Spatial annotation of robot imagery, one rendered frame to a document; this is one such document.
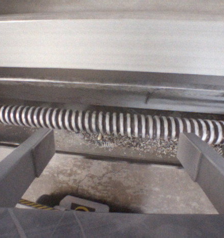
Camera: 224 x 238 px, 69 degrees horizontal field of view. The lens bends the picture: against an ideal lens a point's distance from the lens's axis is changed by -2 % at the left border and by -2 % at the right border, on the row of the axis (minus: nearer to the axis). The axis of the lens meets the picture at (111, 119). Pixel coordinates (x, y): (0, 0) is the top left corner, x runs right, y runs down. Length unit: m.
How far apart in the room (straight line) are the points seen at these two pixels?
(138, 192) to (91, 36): 0.95
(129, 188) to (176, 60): 0.91
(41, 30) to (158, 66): 0.14
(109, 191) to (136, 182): 0.17
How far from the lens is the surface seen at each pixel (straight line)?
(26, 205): 0.88
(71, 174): 1.10
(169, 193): 1.08
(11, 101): 0.71
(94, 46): 0.20
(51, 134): 0.16
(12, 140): 0.77
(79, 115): 0.29
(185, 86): 0.27
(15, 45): 0.25
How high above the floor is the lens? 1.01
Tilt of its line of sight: 80 degrees down
